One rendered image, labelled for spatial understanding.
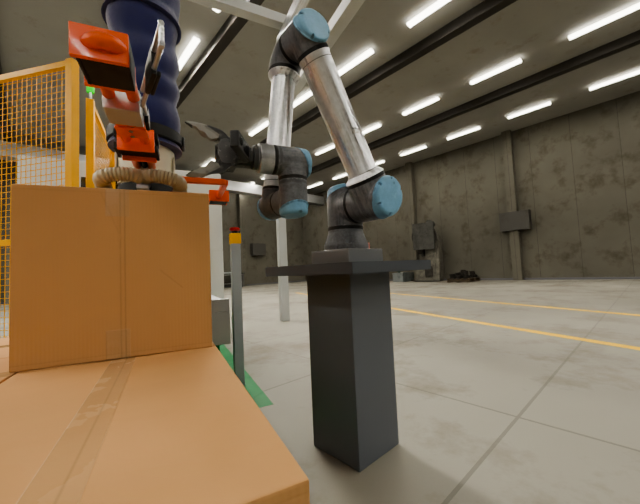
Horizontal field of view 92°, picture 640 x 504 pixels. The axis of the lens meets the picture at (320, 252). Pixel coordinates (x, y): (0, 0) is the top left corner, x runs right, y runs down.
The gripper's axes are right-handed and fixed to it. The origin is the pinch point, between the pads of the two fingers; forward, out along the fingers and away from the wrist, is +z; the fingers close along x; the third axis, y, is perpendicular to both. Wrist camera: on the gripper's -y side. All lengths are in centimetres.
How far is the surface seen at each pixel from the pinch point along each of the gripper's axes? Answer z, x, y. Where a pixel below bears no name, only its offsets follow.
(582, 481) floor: -116, -108, -28
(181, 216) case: 1.2, -19.6, -3.9
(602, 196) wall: -1255, 159, 431
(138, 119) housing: 8.9, -2.7, -19.1
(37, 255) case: 29.9, -28.8, -3.0
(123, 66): 9.1, -2.4, -35.9
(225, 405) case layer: -4, -53, -43
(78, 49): 14.5, -1.6, -36.5
